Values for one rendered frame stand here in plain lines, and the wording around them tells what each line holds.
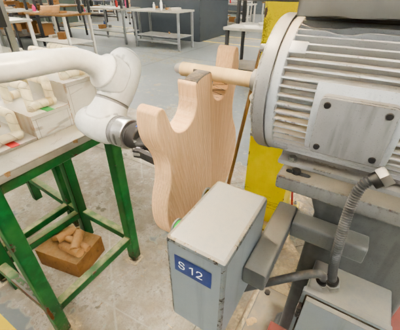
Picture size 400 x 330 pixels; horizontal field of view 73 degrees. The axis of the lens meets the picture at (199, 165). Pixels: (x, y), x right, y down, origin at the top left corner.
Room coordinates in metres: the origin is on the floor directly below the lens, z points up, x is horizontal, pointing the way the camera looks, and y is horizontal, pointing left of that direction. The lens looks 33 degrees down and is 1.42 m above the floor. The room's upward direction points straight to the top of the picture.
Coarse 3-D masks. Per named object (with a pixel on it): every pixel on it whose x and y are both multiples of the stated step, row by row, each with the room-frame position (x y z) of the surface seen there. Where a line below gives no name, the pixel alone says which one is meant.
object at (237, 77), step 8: (184, 64) 0.66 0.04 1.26; (192, 64) 0.65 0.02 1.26; (200, 64) 0.64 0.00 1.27; (184, 72) 0.65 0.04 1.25; (216, 72) 0.61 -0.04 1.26; (224, 72) 0.60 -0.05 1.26; (232, 72) 0.59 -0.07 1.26; (240, 72) 0.58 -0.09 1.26; (248, 72) 0.58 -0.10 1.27; (216, 80) 0.61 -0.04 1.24; (224, 80) 0.59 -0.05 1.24; (232, 80) 0.58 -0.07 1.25; (240, 80) 0.57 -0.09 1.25; (248, 80) 0.56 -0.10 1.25
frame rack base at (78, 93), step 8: (56, 80) 1.09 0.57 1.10; (72, 80) 1.09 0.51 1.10; (80, 80) 1.11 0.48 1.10; (88, 80) 1.14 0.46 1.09; (32, 88) 1.17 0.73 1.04; (40, 88) 1.14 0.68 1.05; (56, 88) 1.07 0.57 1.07; (64, 88) 1.04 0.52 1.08; (72, 88) 1.07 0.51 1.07; (80, 88) 1.10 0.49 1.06; (88, 88) 1.13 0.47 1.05; (56, 96) 1.08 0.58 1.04; (64, 96) 1.05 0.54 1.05; (72, 96) 1.06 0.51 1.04; (80, 96) 1.09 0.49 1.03; (88, 96) 1.12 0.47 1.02; (72, 104) 1.05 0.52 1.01; (80, 104) 1.08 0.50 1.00; (88, 104) 1.12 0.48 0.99; (72, 112) 1.05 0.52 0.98
